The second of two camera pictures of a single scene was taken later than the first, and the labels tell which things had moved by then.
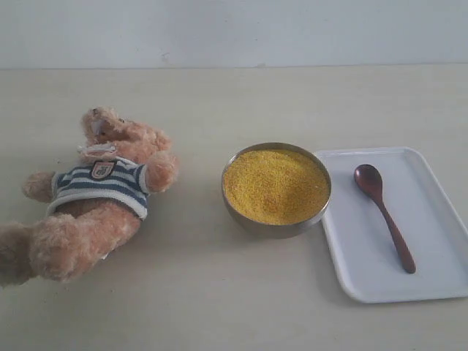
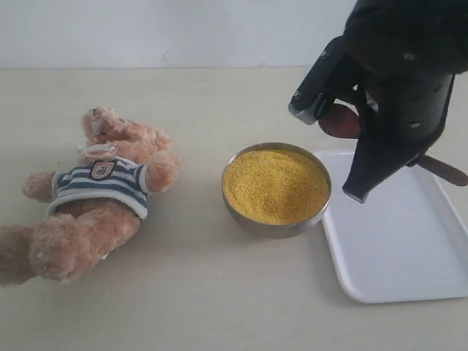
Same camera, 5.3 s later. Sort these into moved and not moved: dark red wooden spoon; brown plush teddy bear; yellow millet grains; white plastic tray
Moved: dark red wooden spoon
Not moved: yellow millet grains; white plastic tray; brown plush teddy bear
